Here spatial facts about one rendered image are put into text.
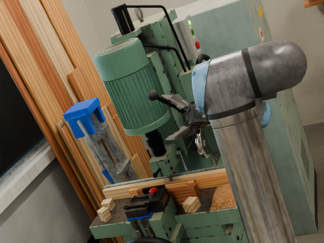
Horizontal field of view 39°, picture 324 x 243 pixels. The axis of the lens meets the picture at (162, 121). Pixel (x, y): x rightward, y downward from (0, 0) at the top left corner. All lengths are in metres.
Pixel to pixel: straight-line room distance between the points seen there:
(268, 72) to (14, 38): 2.21
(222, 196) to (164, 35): 0.63
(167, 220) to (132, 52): 0.58
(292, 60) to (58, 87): 2.37
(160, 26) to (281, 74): 0.79
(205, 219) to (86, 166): 1.56
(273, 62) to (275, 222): 0.36
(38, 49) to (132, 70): 1.74
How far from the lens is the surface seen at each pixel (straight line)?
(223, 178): 1.69
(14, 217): 2.88
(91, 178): 3.06
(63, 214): 3.24
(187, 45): 1.80
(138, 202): 1.61
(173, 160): 1.72
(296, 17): 3.76
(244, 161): 1.04
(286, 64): 1.03
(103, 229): 1.80
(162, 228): 1.56
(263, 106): 1.56
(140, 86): 1.54
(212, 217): 1.60
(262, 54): 1.01
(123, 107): 1.57
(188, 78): 1.73
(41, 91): 3.02
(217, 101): 1.02
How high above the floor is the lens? 1.73
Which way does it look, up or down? 19 degrees down
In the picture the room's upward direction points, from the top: 22 degrees counter-clockwise
